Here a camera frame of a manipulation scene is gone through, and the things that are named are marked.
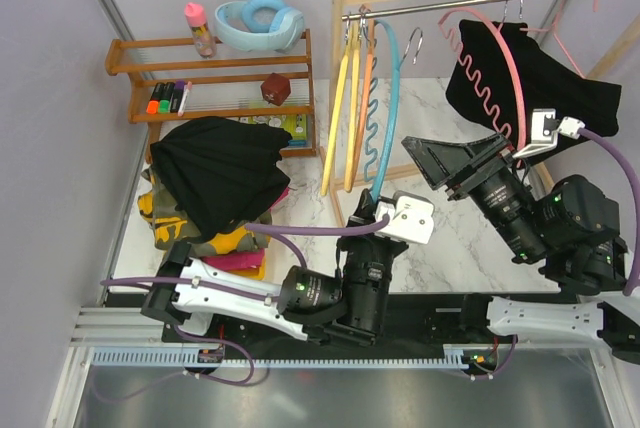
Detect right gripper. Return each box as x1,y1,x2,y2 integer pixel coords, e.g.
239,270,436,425
397,129,543,261

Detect blue hanger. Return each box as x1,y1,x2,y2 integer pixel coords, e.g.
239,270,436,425
363,20,424,201

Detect pink trousers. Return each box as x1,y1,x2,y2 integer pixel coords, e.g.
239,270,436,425
202,187,291,272

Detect yellow hanger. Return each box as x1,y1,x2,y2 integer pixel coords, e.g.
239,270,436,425
344,21,362,192
320,22,352,196

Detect black trousers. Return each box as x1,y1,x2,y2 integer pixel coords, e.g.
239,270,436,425
150,116,291,242
446,19,622,145

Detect orange hanger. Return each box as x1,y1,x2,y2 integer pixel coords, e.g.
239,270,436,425
349,19,376,187

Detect camouflage yellow trousers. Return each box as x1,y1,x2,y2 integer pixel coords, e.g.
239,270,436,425
137,167,271,258

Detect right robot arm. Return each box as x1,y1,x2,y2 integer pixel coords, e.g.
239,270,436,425
402,134,639,364

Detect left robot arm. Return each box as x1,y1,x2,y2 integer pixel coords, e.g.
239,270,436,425
141,191,408,346

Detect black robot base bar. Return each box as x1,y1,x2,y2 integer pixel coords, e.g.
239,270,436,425
159,290,581,362

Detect green card box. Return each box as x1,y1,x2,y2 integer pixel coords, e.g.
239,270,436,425
237,114,308,147

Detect brown cube box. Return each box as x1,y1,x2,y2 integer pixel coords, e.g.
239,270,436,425
260,73,291,106

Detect wooden clothes rack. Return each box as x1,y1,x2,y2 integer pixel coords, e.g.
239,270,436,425
317,0,640,229

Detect white pink pen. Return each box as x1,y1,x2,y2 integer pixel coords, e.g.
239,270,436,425
178,81,192,117

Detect purple highlighter marker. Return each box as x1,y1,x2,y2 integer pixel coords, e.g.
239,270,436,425
169,80,186,113

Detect green highlighter marker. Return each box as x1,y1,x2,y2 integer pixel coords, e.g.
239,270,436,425
157,82,175,113

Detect wooden shelf rack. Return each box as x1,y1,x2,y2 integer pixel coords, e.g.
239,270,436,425
105,29,318,157

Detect orange highlighter marker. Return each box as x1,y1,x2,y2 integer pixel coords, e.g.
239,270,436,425
146,83,165,114

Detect pink water bottle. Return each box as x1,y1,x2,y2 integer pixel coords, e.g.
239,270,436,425
184,2,216,59

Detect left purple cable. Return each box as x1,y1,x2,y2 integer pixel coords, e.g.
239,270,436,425
89,212,391,402

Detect purple cable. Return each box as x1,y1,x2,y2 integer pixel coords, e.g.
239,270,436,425
462,127,640,382
89,212,391,402

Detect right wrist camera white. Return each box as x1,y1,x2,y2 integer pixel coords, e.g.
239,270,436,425
513,108,586,160

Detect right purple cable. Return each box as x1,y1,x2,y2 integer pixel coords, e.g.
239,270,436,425
462,127,640,382

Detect white cable duct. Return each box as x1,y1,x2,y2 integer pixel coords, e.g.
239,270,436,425
91,347,470,370

